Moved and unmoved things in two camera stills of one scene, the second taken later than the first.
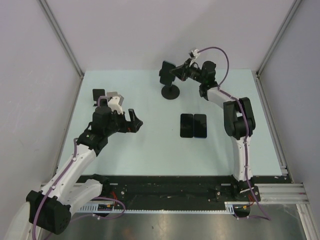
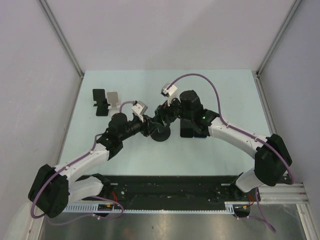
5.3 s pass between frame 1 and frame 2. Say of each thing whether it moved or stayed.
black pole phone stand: moved
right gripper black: moved
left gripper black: moved
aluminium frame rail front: stayed
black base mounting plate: stayed
